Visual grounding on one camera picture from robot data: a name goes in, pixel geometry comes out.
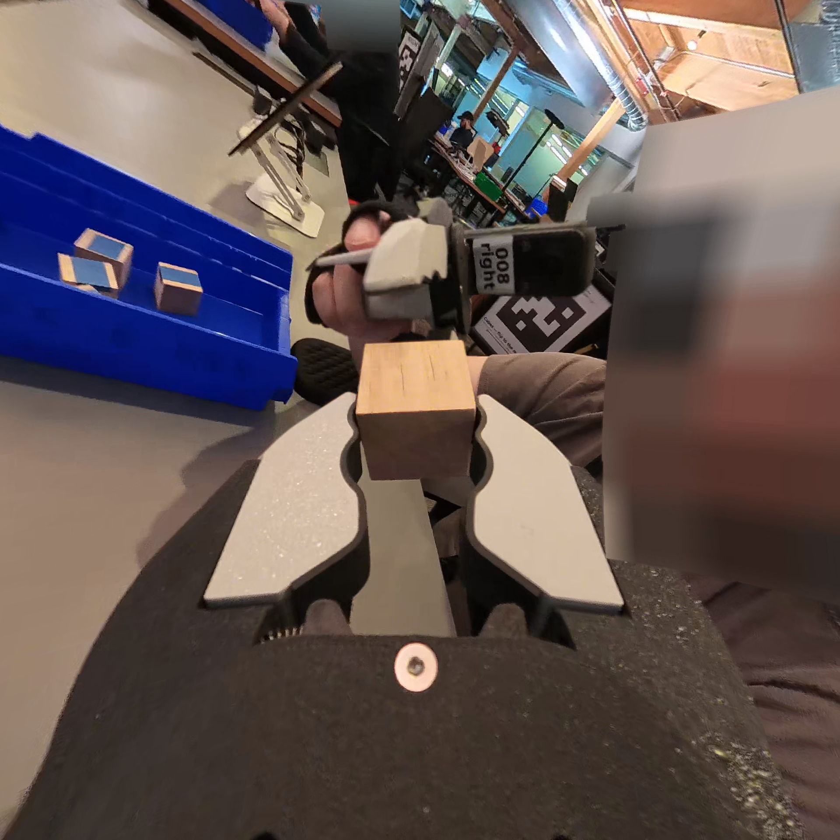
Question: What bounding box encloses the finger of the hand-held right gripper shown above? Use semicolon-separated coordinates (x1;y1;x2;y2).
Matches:
364;197;455;293
363;279;439;322

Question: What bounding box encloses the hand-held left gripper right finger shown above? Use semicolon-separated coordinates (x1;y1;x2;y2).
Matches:
459;392;626;632

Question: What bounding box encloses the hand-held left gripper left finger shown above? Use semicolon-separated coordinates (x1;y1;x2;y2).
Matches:
202;392;371;630

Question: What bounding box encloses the blue striped wooden cube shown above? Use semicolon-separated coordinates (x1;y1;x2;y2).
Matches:
74;228;134;290
356;341;476;481
154;262;203;317
58;252;120;300

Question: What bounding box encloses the blue plastic bin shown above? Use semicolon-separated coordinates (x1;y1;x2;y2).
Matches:
203;0;275;48
0;125;298;412

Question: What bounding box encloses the person's right hand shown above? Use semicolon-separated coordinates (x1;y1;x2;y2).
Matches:
304;200;435;343

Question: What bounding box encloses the black cushion pad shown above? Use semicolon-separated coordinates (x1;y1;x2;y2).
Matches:
292;338;361;406

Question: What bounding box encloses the background display stand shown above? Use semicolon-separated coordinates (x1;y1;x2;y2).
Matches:
228;62;327;238

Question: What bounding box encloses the wooden background desk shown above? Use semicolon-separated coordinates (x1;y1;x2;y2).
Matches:
164;0;343;129

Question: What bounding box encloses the silver ventilation duct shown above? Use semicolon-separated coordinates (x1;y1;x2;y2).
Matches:
512;0;651;129

